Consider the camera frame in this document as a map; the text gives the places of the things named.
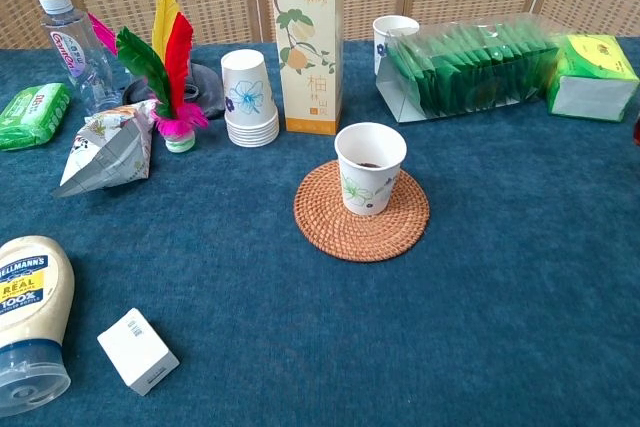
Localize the tall yellow pomelo carton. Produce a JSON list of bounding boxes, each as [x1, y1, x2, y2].
[[270, 0, 345, 136]]

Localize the colourful feather shuttlecock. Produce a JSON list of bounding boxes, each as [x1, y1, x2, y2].
[[87, 0, 210, 154]]

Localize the blue tablecloth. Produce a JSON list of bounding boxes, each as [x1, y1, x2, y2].
[[0, 36, 640, 427]]

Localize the small white box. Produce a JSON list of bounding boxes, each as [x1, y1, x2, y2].
[[96, 307, 181, 397]]

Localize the green tissue pack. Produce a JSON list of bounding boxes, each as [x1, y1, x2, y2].
[[545, 34, 640, 123]]

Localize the clear box green tea bags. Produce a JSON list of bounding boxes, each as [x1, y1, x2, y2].
[[375, 11, 576, 124]]

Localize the mayonnaise squeeze bottle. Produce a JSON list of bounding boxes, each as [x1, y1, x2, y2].
[[0, 235, 76, 418]]

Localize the green wet wipes pack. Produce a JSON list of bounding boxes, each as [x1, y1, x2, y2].
[[0, 82, 72, 152]]

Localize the stack of upturned paper cups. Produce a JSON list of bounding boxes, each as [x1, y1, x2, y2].
[[220, 48, 280, 149]]

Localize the clear water bottle white cap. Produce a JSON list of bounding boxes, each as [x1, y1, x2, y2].
[[37, 0, 124, 116]]

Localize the round woven rattan coaster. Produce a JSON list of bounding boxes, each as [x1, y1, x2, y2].
[[293, 159, 431, 263]]

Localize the paper cup blue flower print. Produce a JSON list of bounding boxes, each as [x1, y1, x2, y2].
[[372, 15, 421, 77]]

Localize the crumpled white snack bag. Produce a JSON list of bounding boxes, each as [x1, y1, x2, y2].
[[53, 98, 159, 199]]

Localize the grey cloth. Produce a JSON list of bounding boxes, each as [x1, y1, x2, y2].
[[121, 60, 226, 121]]

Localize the paper cup green flower print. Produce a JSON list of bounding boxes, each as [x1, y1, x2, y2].
[[333, 121, 408, 217]]

